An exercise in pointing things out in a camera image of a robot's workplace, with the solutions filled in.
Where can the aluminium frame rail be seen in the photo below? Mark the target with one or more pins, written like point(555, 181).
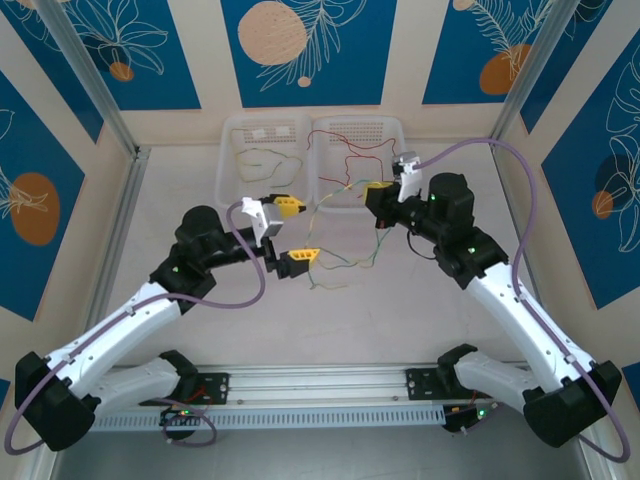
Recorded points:
point(122, 225)

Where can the aluminium frame post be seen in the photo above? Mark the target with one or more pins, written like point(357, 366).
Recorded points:
point(535, 60)
point(85, 65)

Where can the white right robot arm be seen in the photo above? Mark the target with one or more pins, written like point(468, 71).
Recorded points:
point(520, 320)

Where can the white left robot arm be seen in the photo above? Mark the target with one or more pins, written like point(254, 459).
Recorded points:
point(125, 320)

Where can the white perforated plastic basket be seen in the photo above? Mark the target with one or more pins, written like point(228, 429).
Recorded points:
point(265, 135)
point(370, 127)

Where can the electronics board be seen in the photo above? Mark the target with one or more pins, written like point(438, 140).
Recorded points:
point(470, 417)
point(180, 415)

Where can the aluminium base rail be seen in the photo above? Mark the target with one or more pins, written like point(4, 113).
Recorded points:
point(320, 382)

